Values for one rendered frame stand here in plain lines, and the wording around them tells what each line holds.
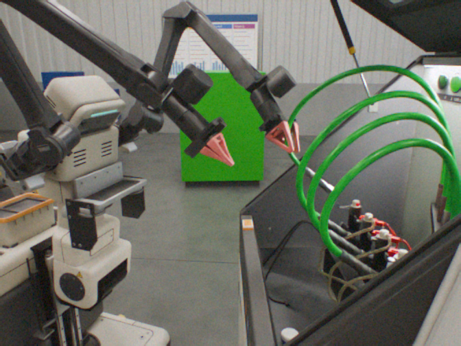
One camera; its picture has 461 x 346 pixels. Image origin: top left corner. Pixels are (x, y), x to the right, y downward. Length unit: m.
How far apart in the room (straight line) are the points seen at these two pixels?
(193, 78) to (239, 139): 3.42
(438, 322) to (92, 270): 0.99
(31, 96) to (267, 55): 6.52
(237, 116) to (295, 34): 3.48
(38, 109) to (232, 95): 3.27
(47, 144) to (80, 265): 0.48
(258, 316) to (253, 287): 0.09
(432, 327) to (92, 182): 0.96
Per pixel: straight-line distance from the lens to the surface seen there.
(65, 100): 1.14
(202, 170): 4.27
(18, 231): 1.51
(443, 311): 0.63
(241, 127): 4.17
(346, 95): 7.48
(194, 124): 0.82
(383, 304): 0.62
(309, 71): 7.36
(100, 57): 0.85
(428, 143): 0.66
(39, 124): 0.99
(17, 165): 1.09
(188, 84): 0.80
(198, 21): 1.29
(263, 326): 0.77
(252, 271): 0.92
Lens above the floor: 1.44
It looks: 17 degrees down
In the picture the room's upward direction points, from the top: straight up
